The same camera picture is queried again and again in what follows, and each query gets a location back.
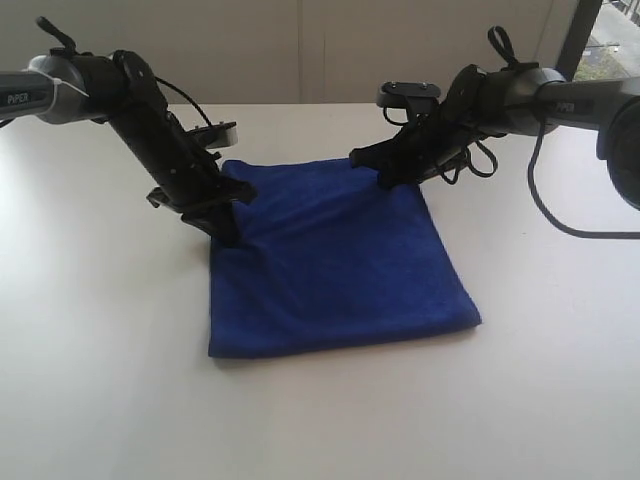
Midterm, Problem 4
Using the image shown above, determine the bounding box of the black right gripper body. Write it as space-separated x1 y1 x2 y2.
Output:
379 64 486 188

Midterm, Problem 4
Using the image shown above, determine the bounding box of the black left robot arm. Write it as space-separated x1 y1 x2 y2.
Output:
1 48 257 246

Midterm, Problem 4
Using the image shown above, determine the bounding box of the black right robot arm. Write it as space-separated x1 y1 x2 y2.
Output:
349 64 639 207

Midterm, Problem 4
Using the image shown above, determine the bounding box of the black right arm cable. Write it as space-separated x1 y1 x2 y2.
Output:
384 25 640 241

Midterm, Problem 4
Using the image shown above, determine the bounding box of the blue towel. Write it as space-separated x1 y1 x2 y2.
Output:
208 159 481 360

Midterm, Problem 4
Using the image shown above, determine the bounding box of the dark window frame post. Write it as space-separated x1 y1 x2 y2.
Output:
555 0 602 81

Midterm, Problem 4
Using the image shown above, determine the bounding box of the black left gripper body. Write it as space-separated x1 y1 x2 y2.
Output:
108 50 221 213

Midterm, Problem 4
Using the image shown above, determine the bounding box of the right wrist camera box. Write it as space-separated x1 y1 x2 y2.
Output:
376 81 441 115

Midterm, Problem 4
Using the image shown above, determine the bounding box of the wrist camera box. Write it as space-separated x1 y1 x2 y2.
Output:
187 122 238 150
376 81 441 115

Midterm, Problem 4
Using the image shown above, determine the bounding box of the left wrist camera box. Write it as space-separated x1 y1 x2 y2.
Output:
187 122 238 150

